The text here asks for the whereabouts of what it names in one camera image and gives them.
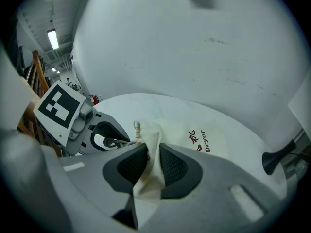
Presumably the long ceiling light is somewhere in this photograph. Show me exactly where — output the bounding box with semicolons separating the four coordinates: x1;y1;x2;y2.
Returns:
47;29;60;50

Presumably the white shade table lamp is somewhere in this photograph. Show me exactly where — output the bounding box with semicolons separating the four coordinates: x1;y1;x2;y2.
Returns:
261;71;311;176

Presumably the person's black jacket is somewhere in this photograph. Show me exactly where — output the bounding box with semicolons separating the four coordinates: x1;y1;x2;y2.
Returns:
7;18;25;75

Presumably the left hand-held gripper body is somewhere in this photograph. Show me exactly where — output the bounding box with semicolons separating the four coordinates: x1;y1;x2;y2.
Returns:
33;80;96;155

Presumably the brown wooden staircase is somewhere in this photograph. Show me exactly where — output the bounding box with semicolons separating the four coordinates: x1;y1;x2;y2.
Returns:
18;50;63;158

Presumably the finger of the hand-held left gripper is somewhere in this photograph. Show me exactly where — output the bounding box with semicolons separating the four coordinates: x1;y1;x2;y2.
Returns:
80;139;108;155
90;112;132;143

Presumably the cream drawstring cloth bag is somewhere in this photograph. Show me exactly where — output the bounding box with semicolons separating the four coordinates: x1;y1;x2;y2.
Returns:
103;119;231;205

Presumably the red fire extinguisher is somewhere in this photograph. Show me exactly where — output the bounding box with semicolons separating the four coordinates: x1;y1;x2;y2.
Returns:
88;94;103;105

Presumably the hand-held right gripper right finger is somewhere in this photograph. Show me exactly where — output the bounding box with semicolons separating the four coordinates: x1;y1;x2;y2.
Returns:
135;143;289;233

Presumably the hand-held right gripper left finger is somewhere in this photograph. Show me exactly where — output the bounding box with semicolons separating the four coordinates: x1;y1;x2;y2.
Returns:
59;143;149;229

